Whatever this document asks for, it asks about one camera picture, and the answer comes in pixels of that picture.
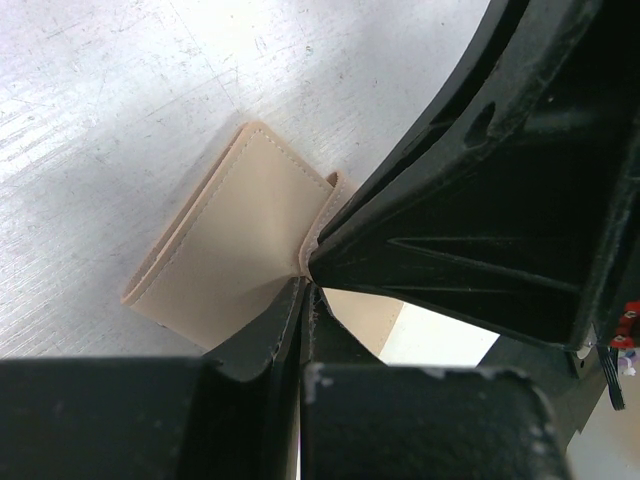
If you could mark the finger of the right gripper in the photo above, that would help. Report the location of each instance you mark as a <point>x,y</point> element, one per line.
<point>492,36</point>

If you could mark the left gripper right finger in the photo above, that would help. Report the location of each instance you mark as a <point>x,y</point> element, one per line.
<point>363,419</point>

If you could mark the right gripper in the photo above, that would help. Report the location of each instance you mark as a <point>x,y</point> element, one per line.
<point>523,218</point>

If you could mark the beige leather card holder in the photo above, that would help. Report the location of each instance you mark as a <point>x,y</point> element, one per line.
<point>249,227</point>

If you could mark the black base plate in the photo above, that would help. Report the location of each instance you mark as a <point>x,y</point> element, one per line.
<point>573,386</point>

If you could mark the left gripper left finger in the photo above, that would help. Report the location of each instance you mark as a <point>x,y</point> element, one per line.
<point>229,414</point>

